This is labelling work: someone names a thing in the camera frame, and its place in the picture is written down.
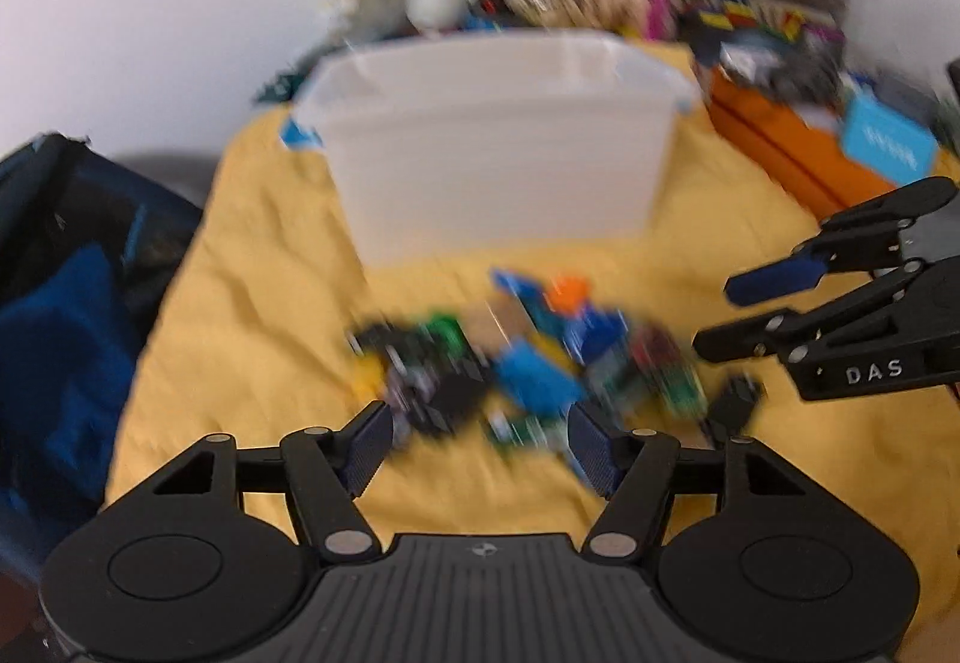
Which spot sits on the translucent white plastic bin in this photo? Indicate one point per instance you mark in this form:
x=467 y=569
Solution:
x=495 y=160

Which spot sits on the pile of mixed toy bricks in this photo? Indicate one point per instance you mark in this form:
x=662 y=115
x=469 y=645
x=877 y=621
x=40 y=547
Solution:
x=536 y=378

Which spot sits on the orange box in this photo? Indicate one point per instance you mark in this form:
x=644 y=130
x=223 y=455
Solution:
x=772 y=142

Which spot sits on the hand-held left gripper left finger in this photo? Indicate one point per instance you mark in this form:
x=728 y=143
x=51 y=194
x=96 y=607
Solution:
x=367 y=447

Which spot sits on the orange toy brick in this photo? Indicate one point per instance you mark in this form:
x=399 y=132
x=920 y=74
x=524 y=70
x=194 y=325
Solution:
x=568 y=294

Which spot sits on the dark blue baby stroller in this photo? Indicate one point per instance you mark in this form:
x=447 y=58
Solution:
x=67 y=303

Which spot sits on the white egg-shaped object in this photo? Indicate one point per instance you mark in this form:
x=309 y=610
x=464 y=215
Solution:
x=436 y=4

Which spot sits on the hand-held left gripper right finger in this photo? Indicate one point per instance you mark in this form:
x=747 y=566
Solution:
x=592 y=454

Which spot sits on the yellow blanket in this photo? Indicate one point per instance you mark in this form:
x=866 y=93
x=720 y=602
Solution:
x=262 y=258

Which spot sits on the pink translucent plastic toy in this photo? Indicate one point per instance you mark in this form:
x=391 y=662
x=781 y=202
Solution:
x=658 y=14

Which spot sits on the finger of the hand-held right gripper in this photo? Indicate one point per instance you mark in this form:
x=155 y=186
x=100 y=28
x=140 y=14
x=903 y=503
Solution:
x=772 y=279
x=739 y=339

